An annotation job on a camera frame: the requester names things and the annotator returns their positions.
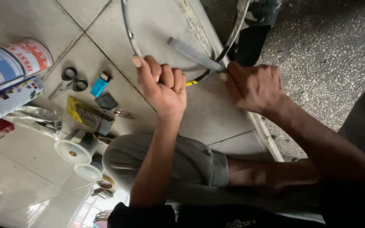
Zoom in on red and white tin can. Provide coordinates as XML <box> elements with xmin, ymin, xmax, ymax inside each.
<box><xmin>3</xmin><ymin>38</ymin><xmax>53</xmax><ymax>77</ymax></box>

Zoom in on person's grey trouser leg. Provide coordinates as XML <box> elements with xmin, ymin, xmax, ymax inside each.
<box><xmin>102</xmin><ymin>133</ymin><xmax>229</xmax><ymax>194</ymax></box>

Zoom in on blue lighter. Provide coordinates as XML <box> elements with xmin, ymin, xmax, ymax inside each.
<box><xmin>90</xmin><ymin>71</ymin><xmax>112</xmax><ymax>98</ymax></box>

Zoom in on person's bare shin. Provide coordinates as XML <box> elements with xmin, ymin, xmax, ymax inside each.
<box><xmin>227</xmin><ymin>158</ymin><xmax>322</xmax><ymax>198</ymax></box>

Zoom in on small metal clip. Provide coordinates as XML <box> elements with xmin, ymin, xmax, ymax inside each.
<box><xmin>91</xmin><ymin>187</ymin><xmax>116</xmax><ymax>200</ymax></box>

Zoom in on small clear handled tool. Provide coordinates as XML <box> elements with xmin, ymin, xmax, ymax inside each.
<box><xmin>113</xmin><ymin>109</ymin><xmax>136</xmax><ymax>120</ymax></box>

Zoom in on brown tape roll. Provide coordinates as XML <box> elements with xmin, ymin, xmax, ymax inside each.
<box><xmin>96</xmin><ymin>175</ymin><xmax>117</xmax><ymax>191</ymax></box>

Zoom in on grey metal file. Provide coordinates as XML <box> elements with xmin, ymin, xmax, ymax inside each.
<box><xmin>166</xmin><ymin>37</ymin><xmax>228</xmax><ymax>73</ymax></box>

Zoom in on clear plastic bag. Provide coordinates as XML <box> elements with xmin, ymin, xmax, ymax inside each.
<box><xmin>3</xmin><ymin>105</ymin><xmax>63</xmax><ymax>140</ymax></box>

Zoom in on black handled scissors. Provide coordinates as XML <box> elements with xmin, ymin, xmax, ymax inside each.
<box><xmin>48</xmin><ymin>67</ymin><xmax>89</xmax><ymax>100</ymax></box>

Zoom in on small clear plastic cup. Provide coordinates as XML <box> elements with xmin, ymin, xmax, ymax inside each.
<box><xmin>74</xmin><ymin>153</ymin><xmax>105</xmax><ymax>182</ymax></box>

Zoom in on person's black shirt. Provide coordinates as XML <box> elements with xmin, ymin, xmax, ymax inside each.
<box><xmin>106</xmin><ymin>202</ymin><xmax>329</xmax><ymax>228</ymax></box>

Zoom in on metal grater on yellow card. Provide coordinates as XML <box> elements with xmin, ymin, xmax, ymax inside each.
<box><xmin>67</xmin><ymin>95</ymin><xmax>115</xmax><ymax>136</ymax></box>

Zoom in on black and blue cloth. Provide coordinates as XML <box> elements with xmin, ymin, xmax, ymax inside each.
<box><xmin>227</xmin><ymin>0</ymin><xmax>283</xmax><ymax>68</ymax></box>

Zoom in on dark grey sanding block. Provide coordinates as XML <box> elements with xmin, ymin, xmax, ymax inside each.
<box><xmin>94</xmin><ymin>91</ymin><xmax>119</xmax><ymax>111</ymax></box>

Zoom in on large clear plastic cup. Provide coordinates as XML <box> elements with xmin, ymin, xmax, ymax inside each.
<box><xmin>53</xmin><ymin>130</ymin><xmax>98</xmax><ymax>165</ymax></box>

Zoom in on silver and black racket frame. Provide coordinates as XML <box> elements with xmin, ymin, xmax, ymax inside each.
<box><xmin>121</xmin><ymin>0</ymin><xmax>251</xmax><ymax>87</ymax></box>

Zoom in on person's left hand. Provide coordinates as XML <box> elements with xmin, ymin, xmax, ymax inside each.
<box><xmin>132</xmin><ymin>55</ymin><xmax>188</xmax><ymax>118</ymax></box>

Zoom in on stack of coloured rings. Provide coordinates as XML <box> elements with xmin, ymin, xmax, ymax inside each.
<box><xmin>92</xmin><ymin>210</ymin><xmax>113</xmax><ymax>228</ymax></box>

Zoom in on person's right hand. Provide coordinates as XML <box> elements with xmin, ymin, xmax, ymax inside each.
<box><xmin>219</xmin><ymin>61</ymin><xmax>286</xmax><ymax>115</ymax></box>

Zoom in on white spray can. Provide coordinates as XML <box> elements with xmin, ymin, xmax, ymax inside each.
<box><xmin>0</xmin><ymin>75</ymin><xmax>46</xmax><ymax>129</ymax></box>

